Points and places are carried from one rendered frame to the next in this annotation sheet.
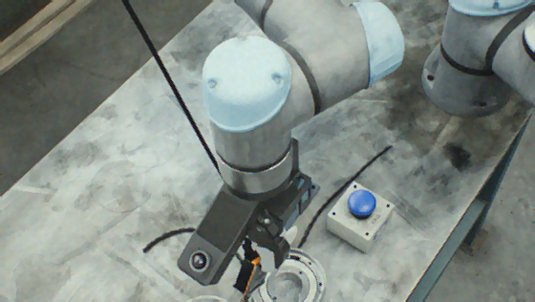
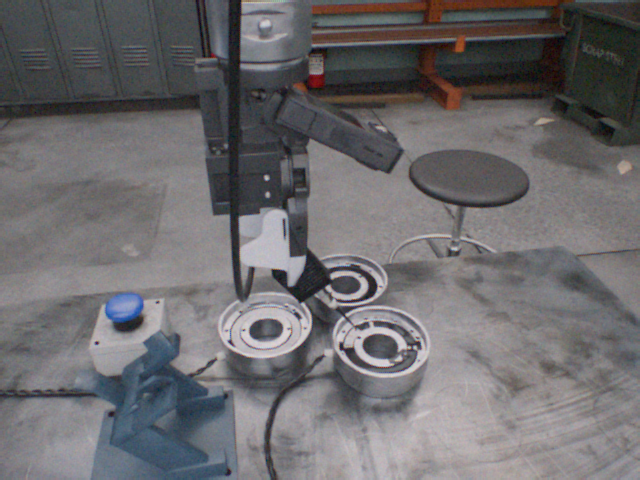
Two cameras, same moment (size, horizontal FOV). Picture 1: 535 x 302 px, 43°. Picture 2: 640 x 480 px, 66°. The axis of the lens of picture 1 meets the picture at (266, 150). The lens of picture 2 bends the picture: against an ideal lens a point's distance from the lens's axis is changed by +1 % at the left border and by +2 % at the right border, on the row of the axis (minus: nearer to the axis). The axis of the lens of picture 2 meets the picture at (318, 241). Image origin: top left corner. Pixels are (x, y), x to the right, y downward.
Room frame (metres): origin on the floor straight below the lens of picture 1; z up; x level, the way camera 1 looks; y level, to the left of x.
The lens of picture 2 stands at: (0.65, 0.29, 1.22)
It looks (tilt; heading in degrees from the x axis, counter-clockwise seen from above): 34 degrees down; 219
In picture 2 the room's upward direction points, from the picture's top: straight up
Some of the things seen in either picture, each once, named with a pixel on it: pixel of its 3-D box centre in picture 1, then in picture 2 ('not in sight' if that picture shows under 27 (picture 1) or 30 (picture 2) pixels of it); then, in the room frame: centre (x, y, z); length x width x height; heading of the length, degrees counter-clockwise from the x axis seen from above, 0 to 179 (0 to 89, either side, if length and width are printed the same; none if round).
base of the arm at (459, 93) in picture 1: (472, 62); not in sight; (0.73, -0.35, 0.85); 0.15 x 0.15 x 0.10
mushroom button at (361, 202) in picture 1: (361, 207); (127, 318); (0.48, -0.13, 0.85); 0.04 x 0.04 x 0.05
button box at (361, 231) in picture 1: (362, 214); (127, 335); (0.48, -0.13, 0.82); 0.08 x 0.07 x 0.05; 139
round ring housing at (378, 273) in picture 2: not in sight; (345, 289); (0.26, 0.01, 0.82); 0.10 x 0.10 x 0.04
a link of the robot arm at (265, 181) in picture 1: (251, 152); (260, 29); (0.38, 0.01, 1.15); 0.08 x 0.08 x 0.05
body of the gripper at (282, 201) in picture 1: (263, 189); (257, 134); (0.39, 0.01, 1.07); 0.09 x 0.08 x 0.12; 140
